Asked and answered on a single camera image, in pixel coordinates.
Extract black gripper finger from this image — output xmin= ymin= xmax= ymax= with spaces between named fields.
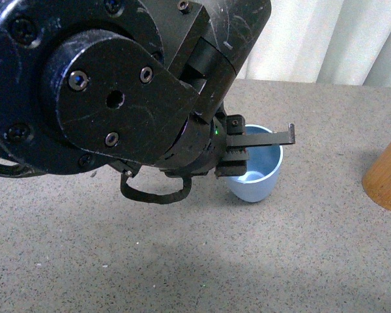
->
xmin=214 ymin=148 xmax=249 ymax=177
xmin=228 ymin=123 xmax=296 ymax=147

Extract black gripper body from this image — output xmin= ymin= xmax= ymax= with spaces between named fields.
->
xmin=159 ymin=112 xmax=246 ymax=177

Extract light blue plastic cup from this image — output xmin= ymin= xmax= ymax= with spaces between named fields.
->
xmin=224 ymin=125 xmax=284 ymax=203

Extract wooden bamboo chopstick holder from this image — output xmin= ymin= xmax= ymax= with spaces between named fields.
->
xmin=362 ymin=142 xmax=391 ymax=211

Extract white pleated curtain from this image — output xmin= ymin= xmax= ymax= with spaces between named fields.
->
xmin=238 ymin=1 xmax=391 ymax=87

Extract black cable loop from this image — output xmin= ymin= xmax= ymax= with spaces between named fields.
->
xmin=120 ymin=171 xmax=193 ymax=206

